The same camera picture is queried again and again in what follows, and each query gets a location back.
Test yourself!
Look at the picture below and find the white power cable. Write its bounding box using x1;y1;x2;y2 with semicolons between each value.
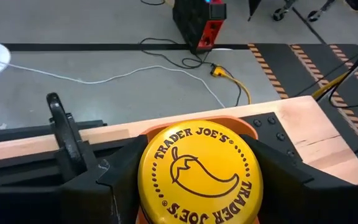
0;60;226;108

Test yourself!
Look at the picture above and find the yellow lid spice jar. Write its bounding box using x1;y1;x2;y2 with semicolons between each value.
137;119;264;224

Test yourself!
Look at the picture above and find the black table clamp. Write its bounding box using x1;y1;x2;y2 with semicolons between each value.
46;92;98;182

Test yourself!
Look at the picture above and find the yellow power cable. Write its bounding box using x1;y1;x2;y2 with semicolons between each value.
311;55;358;99

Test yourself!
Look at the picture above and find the black cable bundle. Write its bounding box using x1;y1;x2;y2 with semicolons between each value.
293;32;358;155

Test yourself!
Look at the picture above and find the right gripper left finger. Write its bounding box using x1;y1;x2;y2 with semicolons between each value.
62;135;149;224

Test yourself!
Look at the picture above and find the striped floor cable cover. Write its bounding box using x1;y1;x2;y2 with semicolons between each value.
247;42;358;156

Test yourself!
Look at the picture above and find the black caster wheel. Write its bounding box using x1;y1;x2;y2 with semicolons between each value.
307;9;322;22
272;7;287;22

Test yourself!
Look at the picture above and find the black coiled floor cable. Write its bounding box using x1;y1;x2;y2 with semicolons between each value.
139;37;217;70

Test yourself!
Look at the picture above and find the red black power station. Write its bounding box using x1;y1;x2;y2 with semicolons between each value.
172;0;227;54

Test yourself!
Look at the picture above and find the yellow plug with cable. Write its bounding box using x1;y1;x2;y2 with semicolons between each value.
210;64;252;105

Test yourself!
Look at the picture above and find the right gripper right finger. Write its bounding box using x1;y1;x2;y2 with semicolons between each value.
241;135;354;224

